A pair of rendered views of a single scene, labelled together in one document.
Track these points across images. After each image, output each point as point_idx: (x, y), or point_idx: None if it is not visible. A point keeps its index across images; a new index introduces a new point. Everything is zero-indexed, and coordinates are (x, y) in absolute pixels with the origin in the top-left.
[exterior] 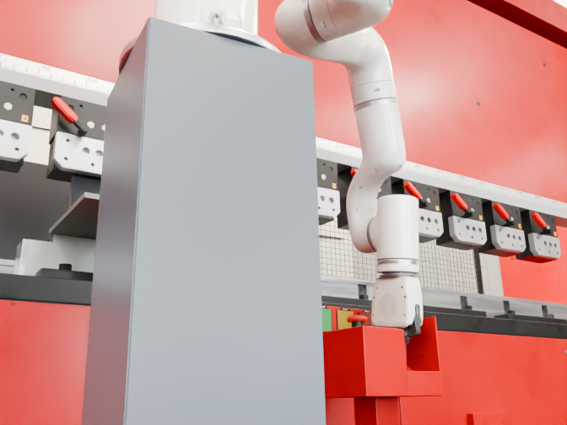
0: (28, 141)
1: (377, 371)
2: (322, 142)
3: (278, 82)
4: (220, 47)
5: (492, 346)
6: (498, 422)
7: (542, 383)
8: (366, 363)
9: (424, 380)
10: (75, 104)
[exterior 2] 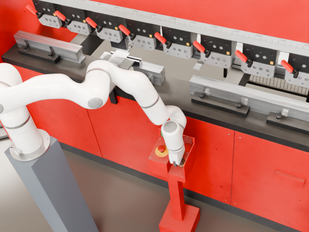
0: (88, 29)
1: (154, 169)
2: (221, 29)
3: (26, 167)
4: (15, 159)
5: (306, 157)
6: (292, 181)
7: None
8: (149, 166)
9: (176, 177)
10: (97, 14)
